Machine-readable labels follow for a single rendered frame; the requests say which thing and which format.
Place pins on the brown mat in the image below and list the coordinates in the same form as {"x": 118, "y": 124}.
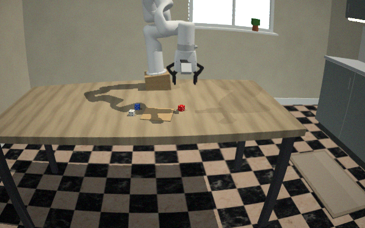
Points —
{"x": 157, "y": 114}

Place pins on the red die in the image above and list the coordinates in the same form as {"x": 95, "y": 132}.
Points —
{"x": 181, "y": 107}

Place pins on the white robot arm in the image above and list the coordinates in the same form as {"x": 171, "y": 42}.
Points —
{"x": 158, "y": 12}

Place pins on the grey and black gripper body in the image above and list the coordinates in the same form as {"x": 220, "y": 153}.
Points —
{"x": 190, "y": 56}

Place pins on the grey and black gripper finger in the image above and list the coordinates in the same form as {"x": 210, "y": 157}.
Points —
{"x": 172, "y": 73}
{"x": 197, "y": 73}

